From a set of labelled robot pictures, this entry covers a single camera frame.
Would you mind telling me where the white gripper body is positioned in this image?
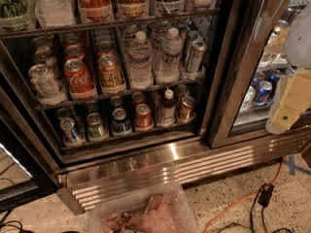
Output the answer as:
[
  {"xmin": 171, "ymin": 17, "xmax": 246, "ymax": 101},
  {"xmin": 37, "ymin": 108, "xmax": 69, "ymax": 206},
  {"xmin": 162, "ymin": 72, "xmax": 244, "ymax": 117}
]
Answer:
[{"xmin": 265, "ymin": 69, "xmax": 311, "ymax": 134}]

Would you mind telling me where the copper can bottom right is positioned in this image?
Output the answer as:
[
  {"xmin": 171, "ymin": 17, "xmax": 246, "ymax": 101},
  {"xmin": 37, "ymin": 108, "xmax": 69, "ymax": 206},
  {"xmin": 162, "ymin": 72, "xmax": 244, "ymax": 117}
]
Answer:
[{"xmin": 178, "ymin": 95, "xmax": 195, "ymax": 121}]

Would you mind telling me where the slim silver can front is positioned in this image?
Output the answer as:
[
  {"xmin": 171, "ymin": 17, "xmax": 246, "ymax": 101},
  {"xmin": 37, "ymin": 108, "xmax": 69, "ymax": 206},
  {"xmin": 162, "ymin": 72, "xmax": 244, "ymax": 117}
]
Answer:
[{"xmin": 187, "ymin": 40, "xmax": 207, "ymax": 74}]

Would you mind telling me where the stainless fridge door frame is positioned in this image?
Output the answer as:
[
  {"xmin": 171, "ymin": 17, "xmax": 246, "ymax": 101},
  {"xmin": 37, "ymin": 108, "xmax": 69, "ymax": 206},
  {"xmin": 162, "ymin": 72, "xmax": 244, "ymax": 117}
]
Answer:
[{"xmin": 207, "ymin": 0, "xmax": 310, "ymax": 149}]

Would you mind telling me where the blue white can bottom left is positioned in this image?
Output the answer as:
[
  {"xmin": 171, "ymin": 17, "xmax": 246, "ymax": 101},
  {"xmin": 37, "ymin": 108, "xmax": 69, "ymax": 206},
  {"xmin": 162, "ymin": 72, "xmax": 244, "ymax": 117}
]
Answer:
[{"xmin": 59, "ymin": 117, "xmax": 86, "ymax": 147}]

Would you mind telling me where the clear water bottle right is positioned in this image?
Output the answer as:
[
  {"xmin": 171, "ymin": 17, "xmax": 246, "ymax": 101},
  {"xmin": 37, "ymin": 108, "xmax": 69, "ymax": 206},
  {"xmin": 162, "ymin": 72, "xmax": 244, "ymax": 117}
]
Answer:
[{"xmin": 157, "ymin": 27, "xmax": 183, "ymax": 83}]

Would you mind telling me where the red can bottom shelf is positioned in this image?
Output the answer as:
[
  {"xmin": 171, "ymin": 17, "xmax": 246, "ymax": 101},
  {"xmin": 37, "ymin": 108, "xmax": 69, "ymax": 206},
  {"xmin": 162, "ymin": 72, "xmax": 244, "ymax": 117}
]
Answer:
[{"xmin": 135, "ymin": 104, "xmax": 153, "ymax": 130}]

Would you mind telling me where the orange extension cable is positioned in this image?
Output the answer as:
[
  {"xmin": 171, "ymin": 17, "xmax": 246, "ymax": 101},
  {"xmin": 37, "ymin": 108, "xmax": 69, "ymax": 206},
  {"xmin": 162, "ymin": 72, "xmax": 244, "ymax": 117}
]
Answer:
[{"xmin": 203, "ymin": 157, "xmax": 285, "ymax": 233}]

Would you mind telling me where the orange LaCroix can front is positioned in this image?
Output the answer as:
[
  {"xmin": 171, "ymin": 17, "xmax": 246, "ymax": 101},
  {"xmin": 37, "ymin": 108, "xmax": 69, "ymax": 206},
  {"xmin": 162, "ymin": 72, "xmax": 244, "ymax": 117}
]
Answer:
[{"xmin": 99, "ymin": 54, "xmax": 126, "ymax": 94}]

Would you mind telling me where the red Coca-Cola can front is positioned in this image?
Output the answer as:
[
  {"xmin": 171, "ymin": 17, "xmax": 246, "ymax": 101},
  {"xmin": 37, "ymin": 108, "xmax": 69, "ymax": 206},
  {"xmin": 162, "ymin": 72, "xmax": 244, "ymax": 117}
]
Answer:
[{"xmin": 64, "ymin": 58, "xmax": 96, "ymax": 99}]

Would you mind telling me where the silver white can front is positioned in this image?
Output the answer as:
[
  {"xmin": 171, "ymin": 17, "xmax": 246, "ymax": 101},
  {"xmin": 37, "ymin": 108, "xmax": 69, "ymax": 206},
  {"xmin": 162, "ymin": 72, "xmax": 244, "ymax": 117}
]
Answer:
[{"xmin": 28, "ymin": 64, "xmax": 67, "ymax": 106}]

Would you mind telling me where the brown bottle with white cap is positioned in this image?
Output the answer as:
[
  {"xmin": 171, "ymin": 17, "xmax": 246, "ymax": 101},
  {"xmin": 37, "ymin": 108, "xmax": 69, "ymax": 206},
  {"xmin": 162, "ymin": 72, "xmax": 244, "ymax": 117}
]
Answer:
[{"xmin": 156, "ymin": 88, "xmax": 176, "ymax": 126}]

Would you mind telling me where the clear water bottle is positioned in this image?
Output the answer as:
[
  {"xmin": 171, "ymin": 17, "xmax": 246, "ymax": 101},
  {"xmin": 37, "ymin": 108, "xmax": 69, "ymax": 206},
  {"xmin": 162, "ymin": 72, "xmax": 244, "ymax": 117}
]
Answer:
[
  {"xmin": 129, "ymin": 31, "xmax": 154, "ymax": 89},
  {"xmin": 157, "ymin": 27, "xmax": 183, "ymax": 83}
]

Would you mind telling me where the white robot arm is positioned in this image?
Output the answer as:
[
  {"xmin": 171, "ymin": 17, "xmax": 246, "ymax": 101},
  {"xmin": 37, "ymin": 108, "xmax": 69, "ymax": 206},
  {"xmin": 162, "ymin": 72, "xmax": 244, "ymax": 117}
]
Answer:
[{"xmin": 265, "ymin": 4, "xmax": 311, "ymax": 134}]

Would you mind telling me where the green can bottom shelf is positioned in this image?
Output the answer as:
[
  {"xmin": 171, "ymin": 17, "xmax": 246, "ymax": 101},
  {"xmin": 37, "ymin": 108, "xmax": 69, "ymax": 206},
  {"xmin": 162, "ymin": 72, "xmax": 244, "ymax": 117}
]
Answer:
[{"xmin": 86, "ymin": 113, "xmax": 109, "ymax": 142}]

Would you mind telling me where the black power adapter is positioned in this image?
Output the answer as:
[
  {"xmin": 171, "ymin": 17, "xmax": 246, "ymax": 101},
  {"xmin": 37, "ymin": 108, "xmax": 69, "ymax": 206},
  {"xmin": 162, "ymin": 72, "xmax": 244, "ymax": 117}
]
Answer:
[{"xmin": 259, "ymin": 183, "xmax": 274, "ymax": 208}]

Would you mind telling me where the blue Pepsi can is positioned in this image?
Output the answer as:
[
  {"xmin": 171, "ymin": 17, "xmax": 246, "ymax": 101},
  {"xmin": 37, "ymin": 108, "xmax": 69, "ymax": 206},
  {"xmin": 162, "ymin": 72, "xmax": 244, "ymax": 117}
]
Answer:
[{"xmin": 253, "ymin": 81, "xmax": 273, "ymax": 106}]

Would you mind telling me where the clear water bottle left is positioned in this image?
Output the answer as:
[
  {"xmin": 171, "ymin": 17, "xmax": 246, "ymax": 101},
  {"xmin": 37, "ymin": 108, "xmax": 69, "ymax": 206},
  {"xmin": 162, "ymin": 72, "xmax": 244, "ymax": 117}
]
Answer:
[{"xmin": 129, "ymin": 31, "xmax": 154, "ymax": 89}]

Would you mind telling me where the dark blue can bottom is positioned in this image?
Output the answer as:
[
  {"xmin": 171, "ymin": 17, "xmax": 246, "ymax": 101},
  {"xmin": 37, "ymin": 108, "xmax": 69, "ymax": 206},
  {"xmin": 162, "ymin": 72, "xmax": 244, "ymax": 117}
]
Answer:
[{"xmin": 112, "ymin": 108, "xmax": 132, "ymax": 136}]

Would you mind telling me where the clear plastic bin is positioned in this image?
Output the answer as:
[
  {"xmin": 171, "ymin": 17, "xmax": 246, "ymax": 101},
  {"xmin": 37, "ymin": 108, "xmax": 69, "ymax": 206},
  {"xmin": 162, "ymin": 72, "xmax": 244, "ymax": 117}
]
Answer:
[{"xmin": 89, "ymin": 183, "xmax": 199, "ymax": 233}]

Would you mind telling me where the green LaCroix can top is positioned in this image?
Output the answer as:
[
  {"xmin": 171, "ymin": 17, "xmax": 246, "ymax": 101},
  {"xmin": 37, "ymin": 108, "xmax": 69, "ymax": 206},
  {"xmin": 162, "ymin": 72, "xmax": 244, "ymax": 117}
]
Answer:
[{"xmin": 0, "ymin": 0, "xmax": 29, "ymax": 31}]

